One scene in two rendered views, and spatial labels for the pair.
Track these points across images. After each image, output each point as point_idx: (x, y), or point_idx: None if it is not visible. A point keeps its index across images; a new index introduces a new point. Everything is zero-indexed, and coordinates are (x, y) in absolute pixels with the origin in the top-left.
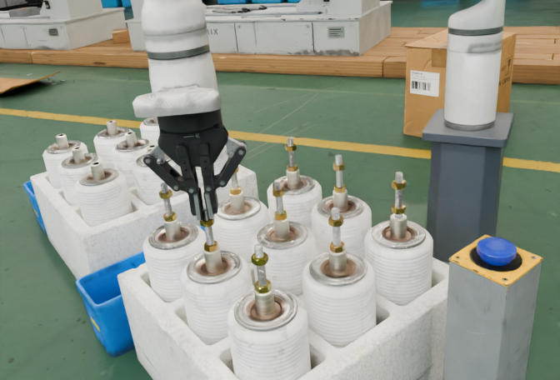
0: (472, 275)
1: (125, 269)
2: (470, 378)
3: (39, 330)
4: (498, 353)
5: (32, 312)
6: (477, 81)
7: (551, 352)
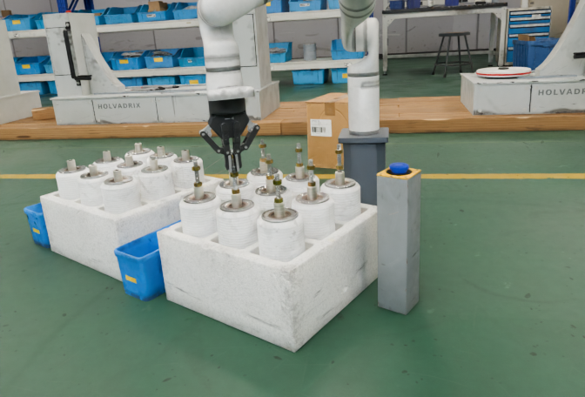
0: (389, 179)
1: (144, 243)
2: (393, 243)
3: (77, 297)
4: (406, 220)
5: (64, 290)
6: (368, 104)
7: (428, 258)
